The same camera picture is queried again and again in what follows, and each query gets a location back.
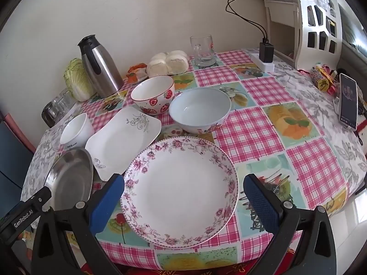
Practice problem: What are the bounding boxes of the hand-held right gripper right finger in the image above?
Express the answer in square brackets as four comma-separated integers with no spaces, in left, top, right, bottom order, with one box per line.
[243,173,337,275]

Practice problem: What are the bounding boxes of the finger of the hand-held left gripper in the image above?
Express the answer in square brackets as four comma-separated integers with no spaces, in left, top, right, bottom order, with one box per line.
[30,187,53,211]

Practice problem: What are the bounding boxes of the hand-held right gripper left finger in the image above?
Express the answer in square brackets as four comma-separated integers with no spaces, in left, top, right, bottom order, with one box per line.
[30,173,125,275]

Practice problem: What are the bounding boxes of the stainless steel plate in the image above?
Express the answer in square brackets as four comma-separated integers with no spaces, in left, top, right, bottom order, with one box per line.
[44,147,95,211]

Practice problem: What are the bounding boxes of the pink floral round plate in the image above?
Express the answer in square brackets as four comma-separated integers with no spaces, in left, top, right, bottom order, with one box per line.
[120,137,239,248]

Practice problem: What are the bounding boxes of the strawberry print bowl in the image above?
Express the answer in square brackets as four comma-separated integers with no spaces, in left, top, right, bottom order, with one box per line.
[131,75,175,116]

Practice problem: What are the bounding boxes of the white bowl with red rim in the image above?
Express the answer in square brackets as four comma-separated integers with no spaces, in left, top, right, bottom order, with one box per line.
[169,87,231,135]

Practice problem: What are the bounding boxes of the white rectangular plate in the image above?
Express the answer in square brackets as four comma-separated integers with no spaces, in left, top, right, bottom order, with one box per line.
[84,106,162,182]

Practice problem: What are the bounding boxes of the dark chair with pink rim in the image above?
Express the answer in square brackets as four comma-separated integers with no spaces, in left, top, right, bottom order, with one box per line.
[0,112,38,207]

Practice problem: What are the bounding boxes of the small white cup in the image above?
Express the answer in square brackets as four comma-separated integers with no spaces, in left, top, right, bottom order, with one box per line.
[60,113,95,151]

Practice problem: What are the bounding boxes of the pink checked tablecloth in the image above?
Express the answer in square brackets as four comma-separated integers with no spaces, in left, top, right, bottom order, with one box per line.
[57,49,359,271]

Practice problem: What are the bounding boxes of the glass teapot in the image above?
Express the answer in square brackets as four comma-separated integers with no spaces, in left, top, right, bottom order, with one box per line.
[42,102,63,128]

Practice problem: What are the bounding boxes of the clear drinking glass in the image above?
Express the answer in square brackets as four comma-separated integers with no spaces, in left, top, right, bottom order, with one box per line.
[52,96,67,115]
[59,88,75,108]

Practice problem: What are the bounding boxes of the napa cabbage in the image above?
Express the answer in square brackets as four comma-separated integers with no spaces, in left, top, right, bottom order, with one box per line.
[64,58,96,102]

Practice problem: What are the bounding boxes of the orange snack packet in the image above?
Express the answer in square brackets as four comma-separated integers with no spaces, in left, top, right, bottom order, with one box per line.
[126,62,149,84]

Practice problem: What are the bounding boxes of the stainless steel thermos jug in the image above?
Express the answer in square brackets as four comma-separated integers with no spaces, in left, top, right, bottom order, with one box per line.
[77,35,124,98]

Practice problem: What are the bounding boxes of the smartphone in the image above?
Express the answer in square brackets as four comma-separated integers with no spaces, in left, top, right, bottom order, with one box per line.
[339,74,359,129]

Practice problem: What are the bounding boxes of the white power strip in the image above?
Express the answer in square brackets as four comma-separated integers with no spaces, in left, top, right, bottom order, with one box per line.
[247,51,275,73]

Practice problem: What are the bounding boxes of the colourful candy packs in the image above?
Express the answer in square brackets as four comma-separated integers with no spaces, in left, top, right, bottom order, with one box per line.
[311,64,341,96]

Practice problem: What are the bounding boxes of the bag of steamed buns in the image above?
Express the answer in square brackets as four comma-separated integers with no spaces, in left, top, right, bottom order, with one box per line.
[146,50,189,78]

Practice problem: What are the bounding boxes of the black charger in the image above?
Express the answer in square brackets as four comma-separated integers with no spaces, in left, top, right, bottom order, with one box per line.
[259,38,274,63]

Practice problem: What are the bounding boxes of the glass beer mug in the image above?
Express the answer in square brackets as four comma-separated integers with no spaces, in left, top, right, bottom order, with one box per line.
[190,34,216,67]

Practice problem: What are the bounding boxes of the white cutout shelf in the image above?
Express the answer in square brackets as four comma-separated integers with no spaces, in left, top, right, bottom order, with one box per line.
[294,0,345,72]

